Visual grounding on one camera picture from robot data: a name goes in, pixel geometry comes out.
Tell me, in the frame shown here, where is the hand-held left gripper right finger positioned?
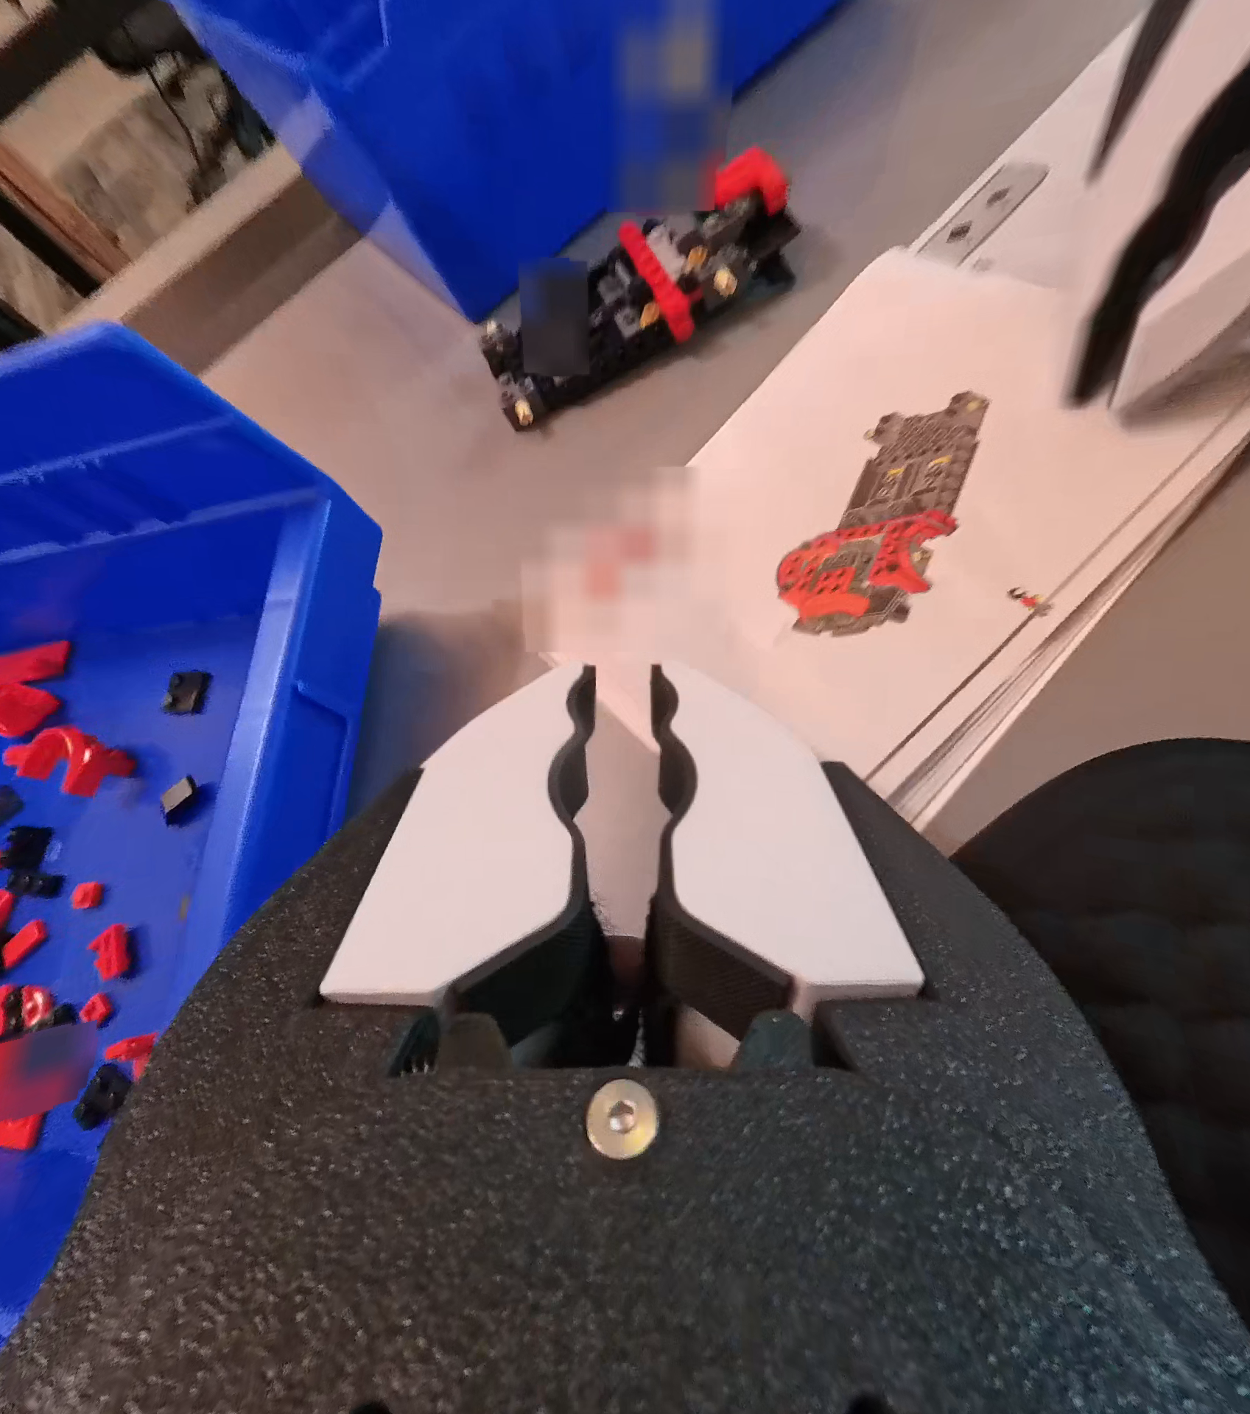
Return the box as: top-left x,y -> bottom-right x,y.
650,660 -> 927,1003

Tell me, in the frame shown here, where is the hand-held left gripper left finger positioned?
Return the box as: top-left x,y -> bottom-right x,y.
319,660 -> 597,1009

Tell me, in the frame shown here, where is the blue plastic bin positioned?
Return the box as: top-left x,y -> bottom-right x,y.
0,320 -> 384,1414
170,0 -> 852,324

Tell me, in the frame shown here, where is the pile of red lego pieces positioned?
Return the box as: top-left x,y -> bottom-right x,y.
0,638 -> 215,1150

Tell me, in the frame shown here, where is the black red lego car model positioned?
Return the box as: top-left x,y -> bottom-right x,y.
479,146 -> 804,434

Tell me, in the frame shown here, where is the black honeycomb armrest pad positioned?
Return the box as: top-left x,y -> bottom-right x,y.
951,738 -> 1250,1414

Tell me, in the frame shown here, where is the white instruction booklet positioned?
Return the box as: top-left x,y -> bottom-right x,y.
538,0 -> 1250,857

